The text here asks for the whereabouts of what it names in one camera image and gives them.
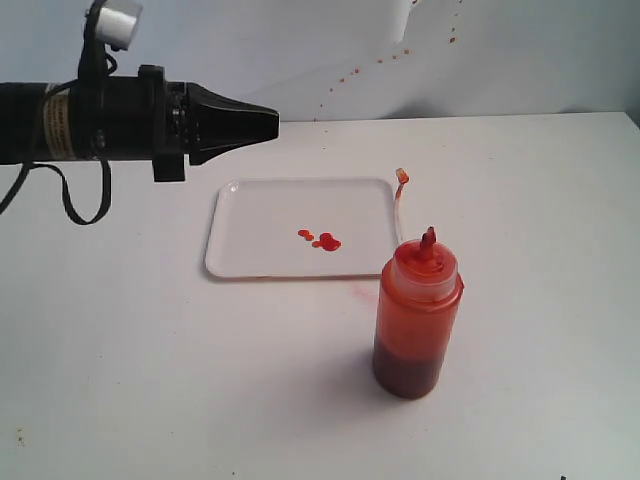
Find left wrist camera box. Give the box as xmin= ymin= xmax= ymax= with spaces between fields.
xmin=77 ymin=0 xmax=143 ymax=83

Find red sauce squeeze bottle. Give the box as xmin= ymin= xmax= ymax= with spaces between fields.
xmin=372 ymin=226 xmax=464 ymax=400

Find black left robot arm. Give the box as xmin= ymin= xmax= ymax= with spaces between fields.
xmin=1 ymin=65 xmax=280 ymax=182

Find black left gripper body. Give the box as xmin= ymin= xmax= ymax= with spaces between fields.
xmin=67 ymin=65 xmax=190 ymax=183

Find red sauce drops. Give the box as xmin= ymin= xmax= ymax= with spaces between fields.
xmin=297 ymin=229 xmax=342 ymax=252

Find white rectangular plastic tray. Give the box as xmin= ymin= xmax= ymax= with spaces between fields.
xmin=204 ymin=177 xmax=398 ymax=281

